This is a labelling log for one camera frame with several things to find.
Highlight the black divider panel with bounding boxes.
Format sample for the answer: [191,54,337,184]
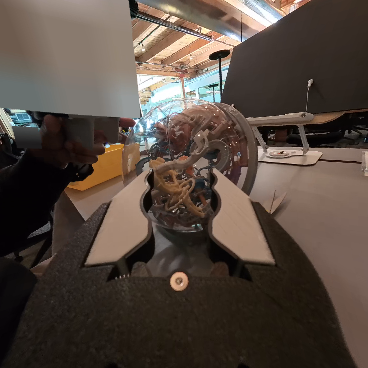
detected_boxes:
[221,0,368,115]

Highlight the yellow bin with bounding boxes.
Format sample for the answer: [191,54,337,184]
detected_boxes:
[65,143,133,191]

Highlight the black ceiling duct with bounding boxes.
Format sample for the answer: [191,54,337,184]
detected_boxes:
[137,0,278,39]

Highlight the white cable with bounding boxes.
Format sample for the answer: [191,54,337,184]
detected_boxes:
[304,79,314,115]

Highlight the grey yellow handled scissors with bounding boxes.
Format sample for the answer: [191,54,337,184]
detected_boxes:
[262,190,288,215]

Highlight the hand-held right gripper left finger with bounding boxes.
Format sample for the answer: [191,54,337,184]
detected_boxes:
[84,168,156,276]

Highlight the person's left hand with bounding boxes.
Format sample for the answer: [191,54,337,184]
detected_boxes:
[40,114,136,171]

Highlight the white laptop stand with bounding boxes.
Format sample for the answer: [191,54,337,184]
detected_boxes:
[247,112,323,167]

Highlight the person's left forearm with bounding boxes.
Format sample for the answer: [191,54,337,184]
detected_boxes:
[0,149,95,259]

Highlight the clear maze puzzle ball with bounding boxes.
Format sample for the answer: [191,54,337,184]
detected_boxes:
[121,98,258,232]

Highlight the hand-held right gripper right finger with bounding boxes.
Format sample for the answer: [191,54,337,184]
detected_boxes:
[207,168,276,278]

